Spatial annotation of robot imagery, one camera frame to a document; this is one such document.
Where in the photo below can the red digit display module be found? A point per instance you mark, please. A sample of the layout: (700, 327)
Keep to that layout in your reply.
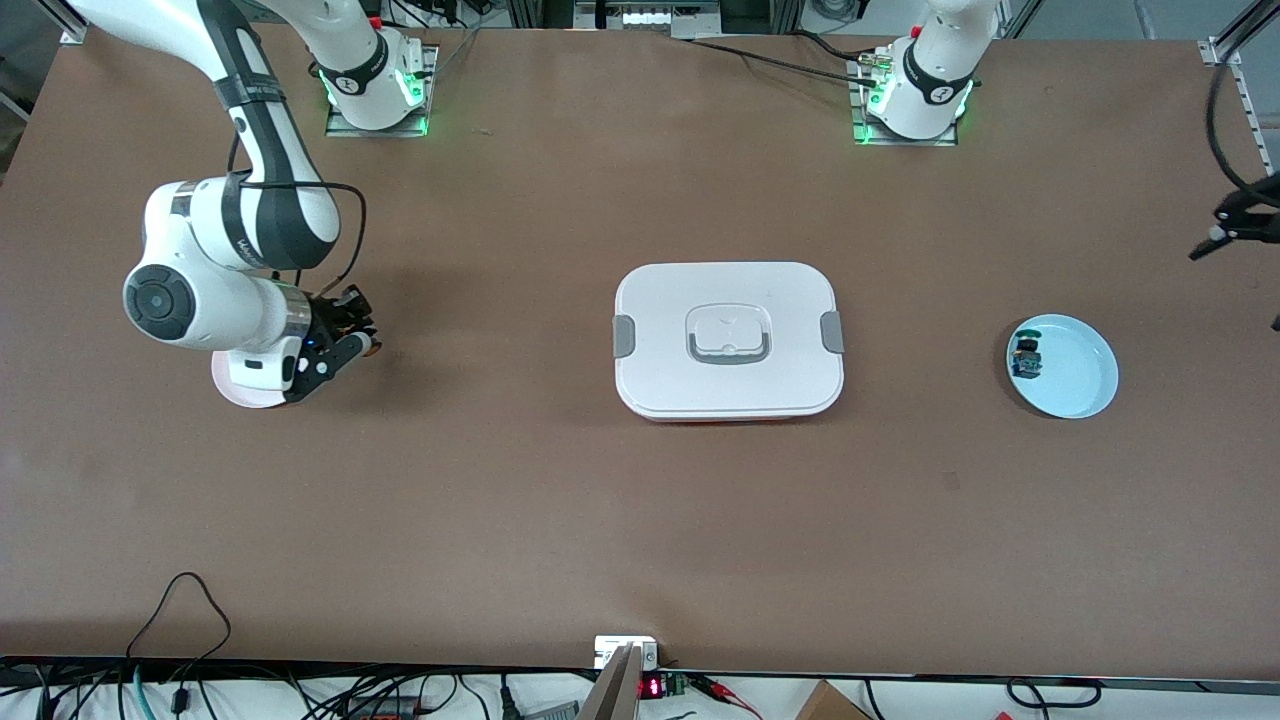
(652, 687)

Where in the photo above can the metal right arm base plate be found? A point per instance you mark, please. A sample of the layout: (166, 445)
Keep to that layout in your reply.
(380, 131)

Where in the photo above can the light blue round plate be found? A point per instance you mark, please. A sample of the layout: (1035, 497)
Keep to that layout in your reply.
(1075, 370)

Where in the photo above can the perforated metal rail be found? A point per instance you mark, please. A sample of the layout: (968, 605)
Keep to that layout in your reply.
(1257, 130)

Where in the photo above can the pale pink round plate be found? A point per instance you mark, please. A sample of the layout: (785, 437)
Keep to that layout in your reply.
(250, 398)

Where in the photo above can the white socket block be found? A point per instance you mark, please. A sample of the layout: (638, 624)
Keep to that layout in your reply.
(610, 648)

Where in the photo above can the small dark blue part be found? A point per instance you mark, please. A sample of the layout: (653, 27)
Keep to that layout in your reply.
(1026, 357)

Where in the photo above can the aluminium frame extrusion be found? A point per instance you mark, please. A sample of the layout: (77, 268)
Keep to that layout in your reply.
(66, 36)
(1222, 48)

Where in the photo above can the white power strip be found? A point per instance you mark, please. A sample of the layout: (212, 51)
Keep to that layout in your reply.
(650, 18)

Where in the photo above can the white lidded storage box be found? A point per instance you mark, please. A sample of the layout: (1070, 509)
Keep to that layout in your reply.
(730, 390)

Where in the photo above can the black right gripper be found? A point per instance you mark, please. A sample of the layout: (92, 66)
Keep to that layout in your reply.
(327, 318)

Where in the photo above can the aluminium profile bar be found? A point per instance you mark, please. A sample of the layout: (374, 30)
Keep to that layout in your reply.
(612, 695)

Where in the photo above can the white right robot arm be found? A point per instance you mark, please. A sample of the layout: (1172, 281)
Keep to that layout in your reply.
(200, 300)

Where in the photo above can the red clip lead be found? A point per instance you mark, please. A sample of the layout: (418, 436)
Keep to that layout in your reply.
(725, 692)

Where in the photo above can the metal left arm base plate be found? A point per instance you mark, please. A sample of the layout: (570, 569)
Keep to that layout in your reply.
(905, 141)

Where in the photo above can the brown cardboard box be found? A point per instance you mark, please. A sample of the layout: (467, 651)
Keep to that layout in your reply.
(830, 705)

